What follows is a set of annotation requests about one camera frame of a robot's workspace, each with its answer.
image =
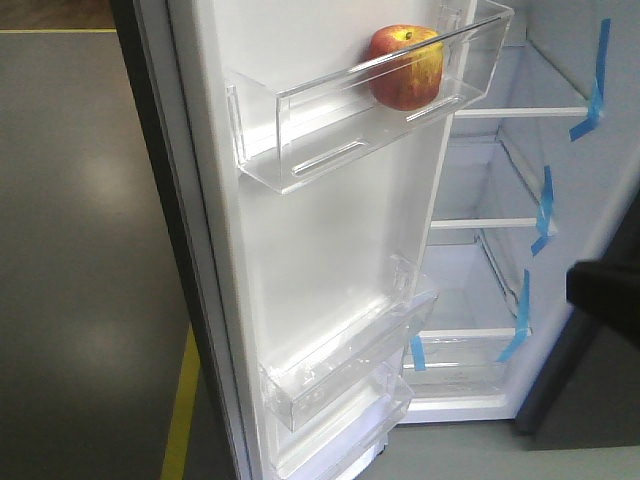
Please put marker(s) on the white fridge door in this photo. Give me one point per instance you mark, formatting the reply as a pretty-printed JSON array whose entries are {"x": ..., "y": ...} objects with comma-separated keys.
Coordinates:
[{"x": 268, "y": 276}]

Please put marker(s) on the clear door bin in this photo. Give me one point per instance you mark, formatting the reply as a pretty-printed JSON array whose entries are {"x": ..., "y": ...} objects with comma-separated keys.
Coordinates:
[
  {"x": 286, "y": 139},
  {"x": 340, "y": 433},
  {"x": 297, "y": 394}
]

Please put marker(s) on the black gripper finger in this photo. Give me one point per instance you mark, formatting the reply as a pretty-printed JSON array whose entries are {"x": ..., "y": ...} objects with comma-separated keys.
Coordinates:
[{"x": 607, "y": 291}]

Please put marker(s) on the yellow floor tape line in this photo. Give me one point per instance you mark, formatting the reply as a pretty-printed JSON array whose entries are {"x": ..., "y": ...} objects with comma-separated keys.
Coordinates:
[{"x": 98, "y": 367}]

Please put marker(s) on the red yellow apple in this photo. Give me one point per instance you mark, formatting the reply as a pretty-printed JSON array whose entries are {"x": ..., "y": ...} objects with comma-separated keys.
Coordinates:
[{"x": 413, "y": 80}]

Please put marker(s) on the clear upper door bin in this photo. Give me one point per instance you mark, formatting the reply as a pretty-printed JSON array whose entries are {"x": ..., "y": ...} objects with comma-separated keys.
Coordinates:
[{"x": 286, "y": 139}]

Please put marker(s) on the clear bottom door bin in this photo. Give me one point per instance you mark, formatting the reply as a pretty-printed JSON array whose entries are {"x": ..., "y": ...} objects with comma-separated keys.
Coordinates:
[{"x": 340, "y": 433}]

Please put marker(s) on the clear lower door bin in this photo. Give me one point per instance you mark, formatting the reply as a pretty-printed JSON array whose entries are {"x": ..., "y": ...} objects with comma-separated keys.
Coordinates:
[{"x": 297, "y": 394}]

